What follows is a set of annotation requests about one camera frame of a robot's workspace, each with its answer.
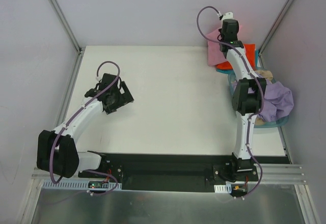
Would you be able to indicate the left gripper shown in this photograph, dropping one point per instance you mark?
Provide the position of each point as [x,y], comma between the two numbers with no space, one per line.
[126,93]

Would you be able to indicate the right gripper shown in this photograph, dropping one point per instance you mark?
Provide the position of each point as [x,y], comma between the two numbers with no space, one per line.
[229,27]

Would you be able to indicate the pink t shirt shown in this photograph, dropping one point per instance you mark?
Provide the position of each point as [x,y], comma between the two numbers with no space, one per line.
[215,56]

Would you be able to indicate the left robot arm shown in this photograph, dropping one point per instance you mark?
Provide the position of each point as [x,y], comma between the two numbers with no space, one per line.
[57,152]

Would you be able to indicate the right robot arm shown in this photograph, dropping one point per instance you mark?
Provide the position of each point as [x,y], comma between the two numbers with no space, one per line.
[247,101]

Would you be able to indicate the orange folded t shirt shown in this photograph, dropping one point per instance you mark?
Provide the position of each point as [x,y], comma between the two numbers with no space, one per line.
[250,50]

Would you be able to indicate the purple t shirt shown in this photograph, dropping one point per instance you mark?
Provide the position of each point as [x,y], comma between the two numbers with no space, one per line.
[278,102]

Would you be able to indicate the teal plastic basket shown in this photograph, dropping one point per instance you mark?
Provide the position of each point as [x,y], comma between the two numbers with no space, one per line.
[232,81]

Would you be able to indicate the right aluminium frame post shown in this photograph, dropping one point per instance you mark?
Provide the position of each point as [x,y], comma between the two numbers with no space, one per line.
[280,17]

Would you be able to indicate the aluminium frame post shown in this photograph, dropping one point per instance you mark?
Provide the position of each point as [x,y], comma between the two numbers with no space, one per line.
[66,26]
[280,17]

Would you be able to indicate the left white cable duct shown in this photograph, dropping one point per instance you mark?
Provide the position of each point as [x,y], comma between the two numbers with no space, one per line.
[82,185]

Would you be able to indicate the white cable duct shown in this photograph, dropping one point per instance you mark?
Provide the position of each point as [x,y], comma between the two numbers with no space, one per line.
[82,185]
[227,188]

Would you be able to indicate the right white cable duct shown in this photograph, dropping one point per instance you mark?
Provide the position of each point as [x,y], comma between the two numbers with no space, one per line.
[227,188]

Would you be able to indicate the left aluminium frame post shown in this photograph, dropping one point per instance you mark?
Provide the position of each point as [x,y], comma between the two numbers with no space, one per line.
[66,26]

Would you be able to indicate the front aluminium frame rail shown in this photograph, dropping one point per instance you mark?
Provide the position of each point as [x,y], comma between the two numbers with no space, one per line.
[271,174]

